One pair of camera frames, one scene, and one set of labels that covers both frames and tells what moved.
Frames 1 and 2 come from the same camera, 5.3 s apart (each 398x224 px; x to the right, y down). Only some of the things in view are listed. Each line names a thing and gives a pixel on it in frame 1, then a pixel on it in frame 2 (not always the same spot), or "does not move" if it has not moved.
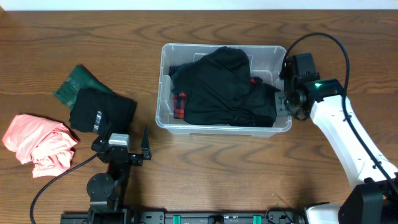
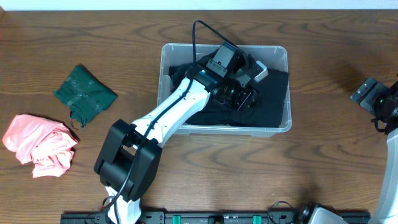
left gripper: [125, 156] -> [246, 99]
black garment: [102, 112] -> [267, 110]
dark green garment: [81, 78] does not move
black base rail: [207, 217] does not move
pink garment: [45, 144] does not move
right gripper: [298, 112] -> [371, 101]
